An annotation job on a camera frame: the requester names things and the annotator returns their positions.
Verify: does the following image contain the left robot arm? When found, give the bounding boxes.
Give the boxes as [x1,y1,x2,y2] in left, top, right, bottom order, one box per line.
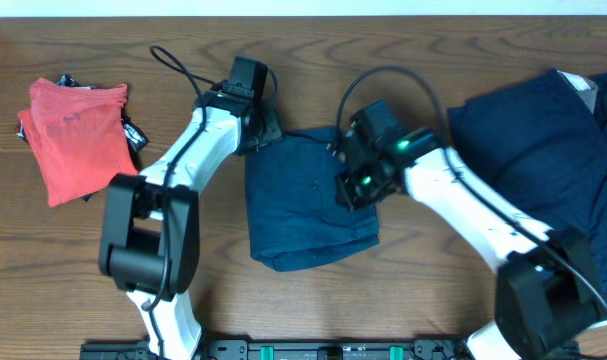
[97,92,283,359]

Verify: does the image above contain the navy blue garment pile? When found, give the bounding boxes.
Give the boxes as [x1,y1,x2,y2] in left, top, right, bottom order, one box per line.
[447,70,607,300]

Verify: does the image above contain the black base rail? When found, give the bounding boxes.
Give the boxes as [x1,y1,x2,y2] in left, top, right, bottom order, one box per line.
[80,337,582,360]

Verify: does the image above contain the navy blue shorts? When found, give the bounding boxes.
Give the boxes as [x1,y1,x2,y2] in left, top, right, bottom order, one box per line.
[245,127,379,272]

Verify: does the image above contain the folded red shirt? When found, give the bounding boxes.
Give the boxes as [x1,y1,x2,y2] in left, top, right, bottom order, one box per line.
[17,77,139,208]

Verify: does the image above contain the black patterned folded garment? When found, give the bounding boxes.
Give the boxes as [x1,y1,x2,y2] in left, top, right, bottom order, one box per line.
[14,74,150,202]

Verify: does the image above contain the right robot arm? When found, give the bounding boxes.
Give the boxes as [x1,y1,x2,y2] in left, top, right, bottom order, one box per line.
[329,127,607,359]

